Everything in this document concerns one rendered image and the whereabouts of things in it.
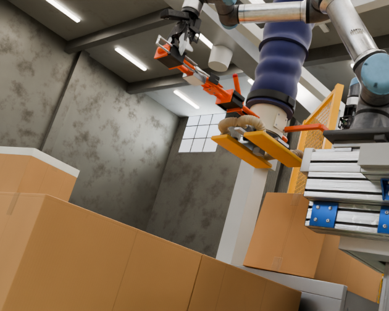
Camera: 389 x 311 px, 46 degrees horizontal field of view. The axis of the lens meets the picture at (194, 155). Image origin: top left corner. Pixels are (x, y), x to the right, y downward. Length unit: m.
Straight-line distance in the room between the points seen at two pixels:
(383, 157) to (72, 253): 0.90
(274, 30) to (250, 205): 1.59
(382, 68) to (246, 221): 2.11
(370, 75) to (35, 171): 2.26
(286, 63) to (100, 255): 1.24
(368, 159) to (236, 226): 2.10
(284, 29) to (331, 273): 1.13
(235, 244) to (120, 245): 2.04
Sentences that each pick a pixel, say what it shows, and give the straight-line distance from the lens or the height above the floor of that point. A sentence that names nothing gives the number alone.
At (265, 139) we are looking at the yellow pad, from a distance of 1.91.
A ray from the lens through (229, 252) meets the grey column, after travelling 3.39.
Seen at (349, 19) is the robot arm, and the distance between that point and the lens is 1.69.
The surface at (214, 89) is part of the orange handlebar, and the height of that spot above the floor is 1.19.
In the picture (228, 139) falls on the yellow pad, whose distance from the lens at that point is 2.00.
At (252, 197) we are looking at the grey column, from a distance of 3.48.
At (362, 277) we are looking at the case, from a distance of 2.48.
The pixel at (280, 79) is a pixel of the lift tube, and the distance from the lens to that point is 2.12.
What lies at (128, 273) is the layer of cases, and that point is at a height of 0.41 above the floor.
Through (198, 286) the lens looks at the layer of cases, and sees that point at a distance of 1.62.
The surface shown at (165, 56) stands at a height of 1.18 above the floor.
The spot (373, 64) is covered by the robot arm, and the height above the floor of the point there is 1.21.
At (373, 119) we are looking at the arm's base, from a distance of 1.64.
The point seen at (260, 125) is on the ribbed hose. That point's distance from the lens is 1.91.
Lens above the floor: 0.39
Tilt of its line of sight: 17 degrees up
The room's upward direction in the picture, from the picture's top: 16 degrees clockwise
